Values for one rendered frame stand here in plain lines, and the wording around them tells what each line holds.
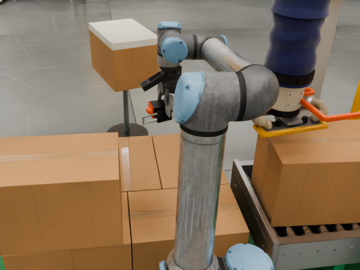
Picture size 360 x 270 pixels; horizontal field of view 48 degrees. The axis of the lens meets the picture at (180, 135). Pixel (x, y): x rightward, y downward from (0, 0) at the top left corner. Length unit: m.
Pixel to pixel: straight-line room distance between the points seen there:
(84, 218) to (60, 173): 0.24
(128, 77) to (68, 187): 1.65
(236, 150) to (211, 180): 2.74
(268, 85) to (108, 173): 1.03
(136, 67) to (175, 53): 1.85
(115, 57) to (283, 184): 1.73
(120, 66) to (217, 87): 2.36
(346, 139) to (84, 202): 1.34
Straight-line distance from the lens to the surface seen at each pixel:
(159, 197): 2.27
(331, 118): 1.78
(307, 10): 1.71
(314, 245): 2.11
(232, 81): 0.90
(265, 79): 0.94
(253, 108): 0.91
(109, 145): 1.98
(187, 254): 1.13
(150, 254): 2.10
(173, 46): 1.42
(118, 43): 3.14
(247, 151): 3.73
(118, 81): 3.25
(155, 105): 1.69
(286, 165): 1.93
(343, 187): 2.14
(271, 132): 1.84
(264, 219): 2.11
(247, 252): 1.29
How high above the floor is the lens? 2.01
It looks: 31 degrees down
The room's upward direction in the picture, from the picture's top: 2 degrees clockwise
